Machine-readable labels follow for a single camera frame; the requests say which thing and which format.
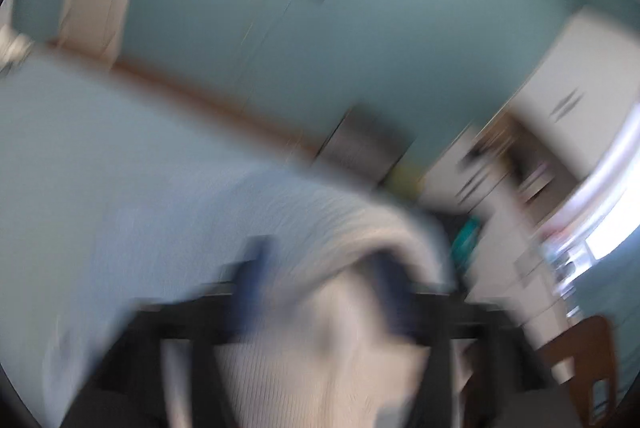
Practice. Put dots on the light blue bed sheet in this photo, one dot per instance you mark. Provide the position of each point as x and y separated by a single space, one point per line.
75 183

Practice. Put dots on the wooden chair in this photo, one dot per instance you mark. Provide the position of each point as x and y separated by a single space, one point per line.
585 348

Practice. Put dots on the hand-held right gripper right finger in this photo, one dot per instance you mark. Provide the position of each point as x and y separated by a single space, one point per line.
395 300

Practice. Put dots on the white cabinet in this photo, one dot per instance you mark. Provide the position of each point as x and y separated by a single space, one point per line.
585 73

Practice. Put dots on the teal object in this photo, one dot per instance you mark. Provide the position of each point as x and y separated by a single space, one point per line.
465 240

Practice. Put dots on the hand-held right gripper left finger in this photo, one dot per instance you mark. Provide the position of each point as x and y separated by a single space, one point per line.
255 283

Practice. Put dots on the white knit garment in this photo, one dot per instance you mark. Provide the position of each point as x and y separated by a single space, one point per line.
310 338

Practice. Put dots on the white fluffy cloth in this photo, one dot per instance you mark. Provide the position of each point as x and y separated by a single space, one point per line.
15 49

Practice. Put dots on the dark wall box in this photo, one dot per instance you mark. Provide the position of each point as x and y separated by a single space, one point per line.
362 145

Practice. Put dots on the bright window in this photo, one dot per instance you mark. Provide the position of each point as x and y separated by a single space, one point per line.
615 233

